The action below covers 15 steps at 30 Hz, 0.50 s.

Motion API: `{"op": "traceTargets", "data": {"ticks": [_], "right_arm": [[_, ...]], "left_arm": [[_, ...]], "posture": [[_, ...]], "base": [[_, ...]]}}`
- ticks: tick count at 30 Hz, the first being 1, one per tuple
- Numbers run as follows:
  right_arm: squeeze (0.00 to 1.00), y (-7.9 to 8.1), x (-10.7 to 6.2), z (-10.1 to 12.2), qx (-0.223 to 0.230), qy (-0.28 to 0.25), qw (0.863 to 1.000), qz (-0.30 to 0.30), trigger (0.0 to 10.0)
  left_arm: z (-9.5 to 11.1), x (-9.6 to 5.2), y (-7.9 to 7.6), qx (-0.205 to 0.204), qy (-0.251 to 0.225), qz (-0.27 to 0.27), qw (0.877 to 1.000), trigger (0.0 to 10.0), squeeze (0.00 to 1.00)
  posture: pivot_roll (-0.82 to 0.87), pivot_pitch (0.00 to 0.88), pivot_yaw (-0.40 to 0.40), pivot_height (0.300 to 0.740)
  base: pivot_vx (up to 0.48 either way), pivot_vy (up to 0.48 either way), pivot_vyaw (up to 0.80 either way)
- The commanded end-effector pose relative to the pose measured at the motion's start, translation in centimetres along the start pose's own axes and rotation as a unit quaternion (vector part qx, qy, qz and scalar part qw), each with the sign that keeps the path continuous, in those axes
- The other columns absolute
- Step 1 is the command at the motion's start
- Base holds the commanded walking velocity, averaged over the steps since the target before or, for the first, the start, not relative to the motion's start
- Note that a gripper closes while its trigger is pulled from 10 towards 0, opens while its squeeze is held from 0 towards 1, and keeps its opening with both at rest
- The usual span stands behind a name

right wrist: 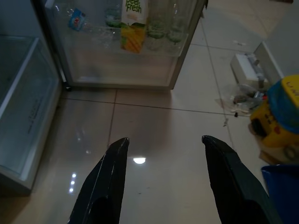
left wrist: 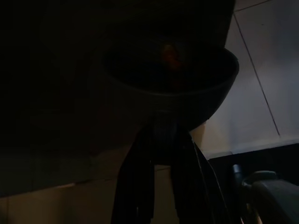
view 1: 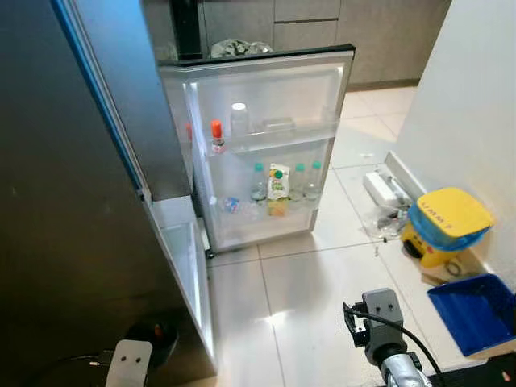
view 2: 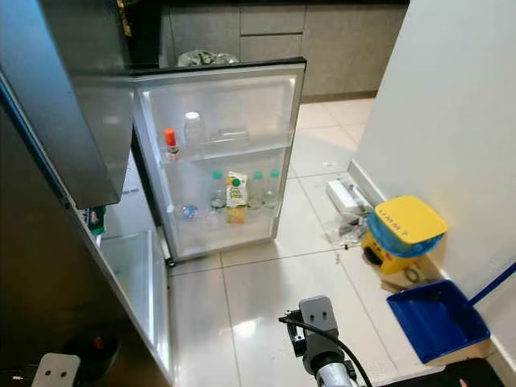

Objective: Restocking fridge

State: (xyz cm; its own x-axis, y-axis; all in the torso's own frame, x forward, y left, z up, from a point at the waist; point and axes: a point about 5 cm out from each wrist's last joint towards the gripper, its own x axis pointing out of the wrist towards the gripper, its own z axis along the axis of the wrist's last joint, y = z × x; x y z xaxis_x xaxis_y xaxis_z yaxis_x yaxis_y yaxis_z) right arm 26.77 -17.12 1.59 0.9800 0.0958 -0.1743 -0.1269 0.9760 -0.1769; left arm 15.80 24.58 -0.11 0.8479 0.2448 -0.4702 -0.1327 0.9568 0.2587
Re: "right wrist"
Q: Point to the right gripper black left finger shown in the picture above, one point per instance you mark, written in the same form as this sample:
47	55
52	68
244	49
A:
105	186

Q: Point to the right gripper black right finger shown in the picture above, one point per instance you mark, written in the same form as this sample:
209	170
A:
229	186

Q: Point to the clear fridge drawer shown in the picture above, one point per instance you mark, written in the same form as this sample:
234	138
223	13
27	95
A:
25	112

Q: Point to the grey fridge door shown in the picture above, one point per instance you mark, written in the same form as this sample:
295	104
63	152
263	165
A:
121	70

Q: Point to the blue plastic bucket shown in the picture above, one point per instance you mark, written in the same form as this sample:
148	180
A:
282	191

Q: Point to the yellow plastic toy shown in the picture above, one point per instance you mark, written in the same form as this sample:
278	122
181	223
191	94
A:
273	130

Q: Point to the clear bag of clutter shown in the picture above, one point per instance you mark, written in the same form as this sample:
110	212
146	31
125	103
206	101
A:
245	100

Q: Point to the white cardboard box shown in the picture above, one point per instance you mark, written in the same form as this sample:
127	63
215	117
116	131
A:
245	70

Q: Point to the peel fresh juice carton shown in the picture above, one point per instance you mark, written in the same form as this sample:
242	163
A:
133	30

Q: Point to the clear bottle green base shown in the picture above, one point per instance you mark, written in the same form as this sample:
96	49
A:
156	30
113	18
177	32

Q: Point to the clear bottle blue label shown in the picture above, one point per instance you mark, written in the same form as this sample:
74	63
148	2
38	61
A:
76	19

